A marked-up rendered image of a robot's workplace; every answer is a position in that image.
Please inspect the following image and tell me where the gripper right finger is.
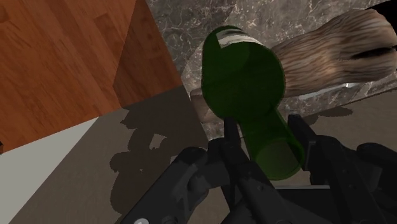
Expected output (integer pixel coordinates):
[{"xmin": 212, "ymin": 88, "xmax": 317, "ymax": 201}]
[{"xmin": 288, "ymin": 113, "xmax": 397, "ymax": 224}]

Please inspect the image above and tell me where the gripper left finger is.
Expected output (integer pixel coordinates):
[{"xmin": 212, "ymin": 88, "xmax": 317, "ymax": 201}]
[{"xmin": 120, "ymin": 117, "xmax": 294, "ymax": 224}]

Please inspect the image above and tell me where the green glass bottle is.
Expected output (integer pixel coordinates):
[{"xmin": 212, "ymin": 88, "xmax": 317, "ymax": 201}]
[{"xmin": 200, "ymin": 25, "xmax": 306, "ymax": 181}]

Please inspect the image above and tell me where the brown striped furry object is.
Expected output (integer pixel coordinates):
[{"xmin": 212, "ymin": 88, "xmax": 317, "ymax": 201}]
[{"xmin": 271, "ymin": 8, "xmax": 397, "ymax": 97}]

